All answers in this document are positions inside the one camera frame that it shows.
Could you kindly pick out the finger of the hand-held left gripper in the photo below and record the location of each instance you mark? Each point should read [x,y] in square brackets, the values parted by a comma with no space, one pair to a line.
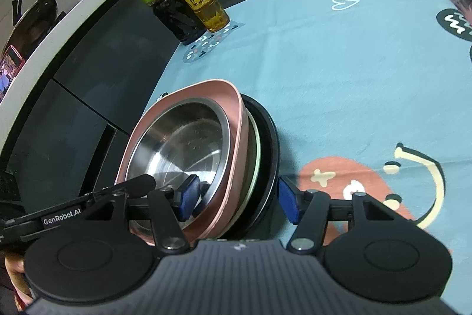
[136,184]

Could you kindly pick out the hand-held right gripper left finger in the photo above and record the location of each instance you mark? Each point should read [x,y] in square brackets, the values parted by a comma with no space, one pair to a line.
[190,198]

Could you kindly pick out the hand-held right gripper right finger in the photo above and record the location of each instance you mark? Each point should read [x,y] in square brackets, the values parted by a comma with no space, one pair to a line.
[287,200]

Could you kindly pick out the black round plastic bowl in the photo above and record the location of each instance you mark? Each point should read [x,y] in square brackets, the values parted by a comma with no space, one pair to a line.
[269,160]

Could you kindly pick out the stainless steel bowl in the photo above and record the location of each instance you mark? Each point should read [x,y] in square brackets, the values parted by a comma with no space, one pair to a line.
[184,145]

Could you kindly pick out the green plate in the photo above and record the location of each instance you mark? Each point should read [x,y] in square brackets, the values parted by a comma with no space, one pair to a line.
[255,152]

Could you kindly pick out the pink bowl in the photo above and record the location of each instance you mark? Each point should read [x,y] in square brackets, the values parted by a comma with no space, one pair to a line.
[236,123]

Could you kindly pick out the person's left hand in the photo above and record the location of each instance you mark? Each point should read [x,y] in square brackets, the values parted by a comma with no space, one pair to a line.
[16,270]

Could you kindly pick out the blue printed tablecloth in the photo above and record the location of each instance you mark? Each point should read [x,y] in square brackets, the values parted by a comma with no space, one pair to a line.
[332,79]

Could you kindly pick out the phone in red case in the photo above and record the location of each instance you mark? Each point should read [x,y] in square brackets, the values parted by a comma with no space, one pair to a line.
[11,71]

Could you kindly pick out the white kitchen countertop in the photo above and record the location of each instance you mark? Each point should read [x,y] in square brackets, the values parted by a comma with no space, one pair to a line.
[62,38]

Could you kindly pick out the black frying pan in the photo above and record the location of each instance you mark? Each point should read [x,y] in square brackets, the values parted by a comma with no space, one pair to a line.
[37,23]

